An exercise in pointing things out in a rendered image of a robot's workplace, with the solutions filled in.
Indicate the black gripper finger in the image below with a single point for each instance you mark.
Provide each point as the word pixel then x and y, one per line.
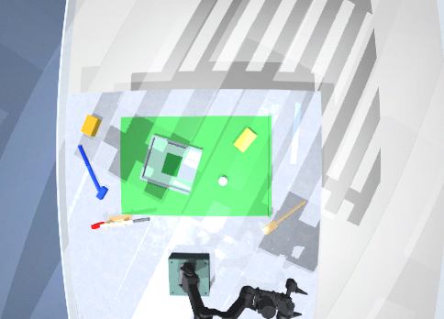
pixel 300 291
pixel 294 315

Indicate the white golf ball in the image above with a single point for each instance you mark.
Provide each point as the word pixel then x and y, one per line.
pixel 223 181

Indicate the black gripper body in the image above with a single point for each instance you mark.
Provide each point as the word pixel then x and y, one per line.
pixel 291 287

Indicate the green rectangular mat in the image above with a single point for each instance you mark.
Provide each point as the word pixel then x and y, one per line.
pixel 245 194

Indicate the blue golf putter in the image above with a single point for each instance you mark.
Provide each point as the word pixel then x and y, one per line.
pixel 101 191

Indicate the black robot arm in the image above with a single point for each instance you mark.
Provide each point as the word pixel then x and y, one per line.
pixel 263 304

